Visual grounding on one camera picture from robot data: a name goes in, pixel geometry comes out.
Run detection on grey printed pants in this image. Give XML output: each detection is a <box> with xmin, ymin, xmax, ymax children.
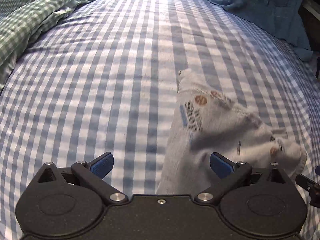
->
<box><xmin>157</xmin><ymin>69</ymin><xmax>307</xmax><ymax>196</ymax></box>

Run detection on blue checked bed sheet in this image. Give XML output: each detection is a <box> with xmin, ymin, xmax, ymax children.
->
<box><xmin>1</xmin><ymin>0</ymin><xmax>319</xmax><ymax>239</ymax></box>

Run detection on blue star curtain right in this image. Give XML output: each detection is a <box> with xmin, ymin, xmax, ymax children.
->
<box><xmin>208</xmin><ymin>0</ymin><xmax>312</xmax><ymax>62</ymax></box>

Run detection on green checked duvet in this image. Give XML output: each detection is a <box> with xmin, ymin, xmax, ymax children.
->
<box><xmin>1</xmin><ymin>0</ymin><xmax>95</xmax><ymax>87</ymax></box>

